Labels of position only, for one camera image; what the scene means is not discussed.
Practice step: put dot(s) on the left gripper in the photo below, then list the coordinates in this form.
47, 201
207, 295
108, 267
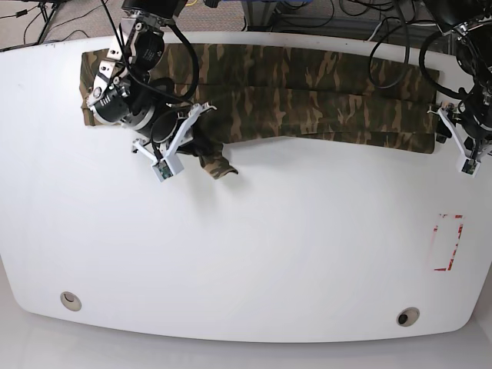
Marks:
463, 130

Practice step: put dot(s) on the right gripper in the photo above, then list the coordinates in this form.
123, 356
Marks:
166, 131

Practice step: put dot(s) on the camouflage t-shirt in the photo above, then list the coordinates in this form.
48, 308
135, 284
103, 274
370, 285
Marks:
267, 91

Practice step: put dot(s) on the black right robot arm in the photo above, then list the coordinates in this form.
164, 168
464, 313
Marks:
123, 92

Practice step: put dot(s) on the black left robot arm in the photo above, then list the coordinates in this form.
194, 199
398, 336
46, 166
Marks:
469, 23

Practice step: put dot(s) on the red tape rectangle marking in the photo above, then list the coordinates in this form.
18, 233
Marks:
445, 241

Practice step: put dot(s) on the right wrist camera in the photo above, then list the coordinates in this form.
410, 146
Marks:
167, 167

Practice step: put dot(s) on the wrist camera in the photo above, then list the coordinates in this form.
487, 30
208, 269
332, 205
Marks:
167, 167
468, 166

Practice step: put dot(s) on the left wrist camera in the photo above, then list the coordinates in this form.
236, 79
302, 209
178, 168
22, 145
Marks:
468, 166

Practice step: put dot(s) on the left table cable grommet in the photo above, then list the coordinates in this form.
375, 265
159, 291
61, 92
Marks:
70, 301

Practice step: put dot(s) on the table cable grommet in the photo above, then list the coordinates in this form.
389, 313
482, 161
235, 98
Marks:
408, 317
70, 301

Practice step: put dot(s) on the right table cable grommet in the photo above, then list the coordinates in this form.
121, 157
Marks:
408, 317

